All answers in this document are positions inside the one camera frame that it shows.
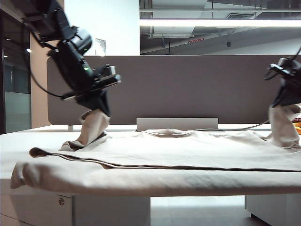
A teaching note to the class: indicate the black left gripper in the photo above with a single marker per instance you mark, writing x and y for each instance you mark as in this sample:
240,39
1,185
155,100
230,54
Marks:
89,90

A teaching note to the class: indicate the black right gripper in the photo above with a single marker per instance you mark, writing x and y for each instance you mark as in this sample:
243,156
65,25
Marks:
292,78

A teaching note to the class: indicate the beige T-shirt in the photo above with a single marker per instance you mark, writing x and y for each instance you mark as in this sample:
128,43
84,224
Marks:
164,160

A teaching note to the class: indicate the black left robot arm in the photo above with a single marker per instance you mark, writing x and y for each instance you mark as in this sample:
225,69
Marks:
70,61

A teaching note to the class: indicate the yellow cloth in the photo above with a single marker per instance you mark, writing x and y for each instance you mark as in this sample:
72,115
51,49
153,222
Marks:
298,128

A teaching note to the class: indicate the dark glass door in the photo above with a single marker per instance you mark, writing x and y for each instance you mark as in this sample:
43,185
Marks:
16,99

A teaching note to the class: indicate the grey desk divider panel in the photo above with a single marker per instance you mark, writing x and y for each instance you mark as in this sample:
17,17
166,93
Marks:
188,89

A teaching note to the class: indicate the ceiling air vent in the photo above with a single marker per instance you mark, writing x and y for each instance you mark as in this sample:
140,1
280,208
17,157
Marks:
240,15

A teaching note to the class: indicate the ceiling light strip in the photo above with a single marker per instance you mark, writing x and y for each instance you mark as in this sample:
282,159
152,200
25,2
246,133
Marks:
218,23

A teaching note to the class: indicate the round drawer lock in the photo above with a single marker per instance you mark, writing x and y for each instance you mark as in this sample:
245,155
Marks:
61,201

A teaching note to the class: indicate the white drawer cabinet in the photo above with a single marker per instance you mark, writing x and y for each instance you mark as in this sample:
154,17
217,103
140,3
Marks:
105,210

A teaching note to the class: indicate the plain white cabinet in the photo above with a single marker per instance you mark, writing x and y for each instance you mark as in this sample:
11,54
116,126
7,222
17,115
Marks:
275,208

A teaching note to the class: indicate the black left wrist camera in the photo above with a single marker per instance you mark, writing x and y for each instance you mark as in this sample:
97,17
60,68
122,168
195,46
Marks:
107,73

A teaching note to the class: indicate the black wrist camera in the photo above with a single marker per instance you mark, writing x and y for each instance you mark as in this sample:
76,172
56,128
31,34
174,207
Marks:
284,64
107,73

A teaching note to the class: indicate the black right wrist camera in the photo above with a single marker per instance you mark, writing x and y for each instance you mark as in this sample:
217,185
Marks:
284,64

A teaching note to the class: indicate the metal divider bracket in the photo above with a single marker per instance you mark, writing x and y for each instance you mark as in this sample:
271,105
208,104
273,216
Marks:
70,128

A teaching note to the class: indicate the silver wall plate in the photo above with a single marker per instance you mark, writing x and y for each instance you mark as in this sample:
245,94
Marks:
100,47

